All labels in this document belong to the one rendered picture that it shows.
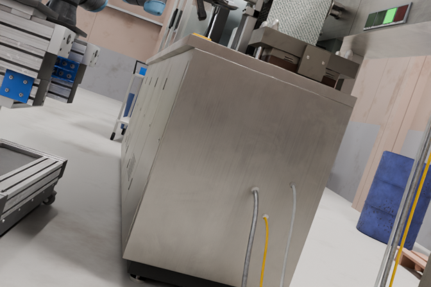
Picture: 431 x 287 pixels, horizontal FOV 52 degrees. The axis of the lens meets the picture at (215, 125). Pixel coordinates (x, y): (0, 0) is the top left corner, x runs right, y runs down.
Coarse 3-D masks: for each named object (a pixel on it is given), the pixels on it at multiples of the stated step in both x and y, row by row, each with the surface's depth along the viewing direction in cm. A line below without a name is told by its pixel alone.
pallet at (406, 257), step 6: (402, 252) 356; (408, 252) 357; (414, 252) 369; (402, 258) 354; (408, 258) 355; (414, 258) 341; (420, 258) 350; (426, 258) 359; (402, 264) 354; (408, 264) 355; (414, 264) 355; (420, 264) 329; (420, 270) 356
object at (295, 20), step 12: (276, 0) 180; (288, 0) 181; (276, 12) 181; (288, 12) 182; (300, 12) 183; (312, 12) 184; (288, 24) 182; (300, 24) 183; (312, 24) 184; (300, 36) 184; (312, 36) 185
